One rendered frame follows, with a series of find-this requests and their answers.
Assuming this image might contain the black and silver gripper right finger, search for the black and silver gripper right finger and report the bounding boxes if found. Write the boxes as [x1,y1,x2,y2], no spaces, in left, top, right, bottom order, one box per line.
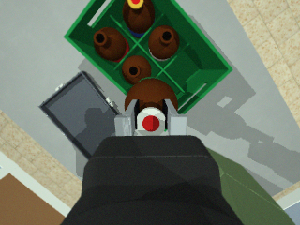
[162,99,188,136]

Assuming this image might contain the green bottle crate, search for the green bottle crate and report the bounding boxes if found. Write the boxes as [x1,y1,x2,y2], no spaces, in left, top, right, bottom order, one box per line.
[64,0,221,113]

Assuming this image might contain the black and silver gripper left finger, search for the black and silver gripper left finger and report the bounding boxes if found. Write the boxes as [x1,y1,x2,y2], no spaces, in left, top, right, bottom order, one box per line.
[114,99,140,136]

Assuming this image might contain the grey rectangular tray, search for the grey rectangular tray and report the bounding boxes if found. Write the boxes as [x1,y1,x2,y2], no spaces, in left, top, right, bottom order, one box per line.
[38,71,119,160]

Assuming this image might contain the grey flat bar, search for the grey flat bar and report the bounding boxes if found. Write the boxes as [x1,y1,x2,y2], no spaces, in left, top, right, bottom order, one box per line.
[55,83,114,107]

